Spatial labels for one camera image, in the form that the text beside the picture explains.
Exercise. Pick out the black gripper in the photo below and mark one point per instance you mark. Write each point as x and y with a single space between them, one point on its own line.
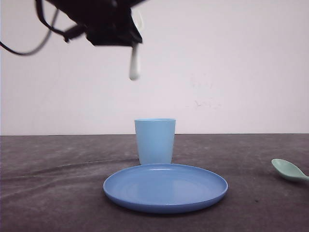
104 22

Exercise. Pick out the white plastic fork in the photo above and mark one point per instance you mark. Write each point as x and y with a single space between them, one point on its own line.
134 71

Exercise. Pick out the light blue plastic cup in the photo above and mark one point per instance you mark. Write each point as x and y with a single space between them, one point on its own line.
155 140

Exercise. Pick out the mint green plastic spoon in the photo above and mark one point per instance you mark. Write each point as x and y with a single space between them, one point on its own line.
288 170

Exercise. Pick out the blue plastic plate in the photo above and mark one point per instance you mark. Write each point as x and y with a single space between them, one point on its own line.
165 188

